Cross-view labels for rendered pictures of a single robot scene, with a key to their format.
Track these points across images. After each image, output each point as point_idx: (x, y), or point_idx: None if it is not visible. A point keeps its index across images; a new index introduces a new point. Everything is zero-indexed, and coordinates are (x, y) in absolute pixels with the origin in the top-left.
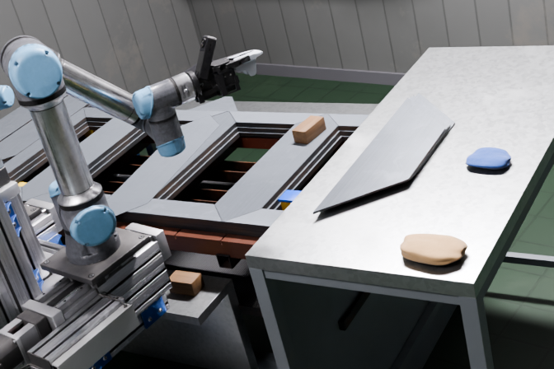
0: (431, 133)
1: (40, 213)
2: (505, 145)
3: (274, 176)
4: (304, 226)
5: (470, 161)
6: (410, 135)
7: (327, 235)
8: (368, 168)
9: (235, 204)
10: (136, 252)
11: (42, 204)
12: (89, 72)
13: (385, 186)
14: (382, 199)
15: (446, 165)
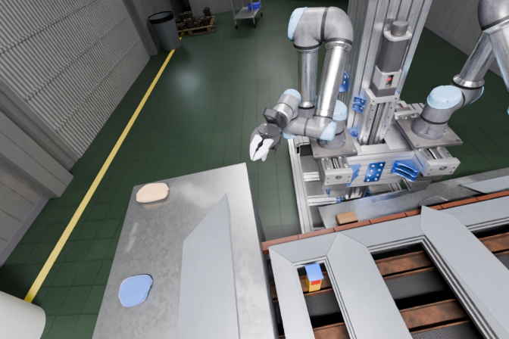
0: (187, 315)
1: (413, 148)
2: (126, 325)
3: (360, 302)
4: (229, 188)
5: (146, 277)
6: (204, 304)
7: (213, 188)
8: (216, 244)
9: (350, 252)
10: (323, 160)
11: (439, 161)
12: (330, 69)
13: (195, 228)
14: (197, 225)
15: (167, 278)
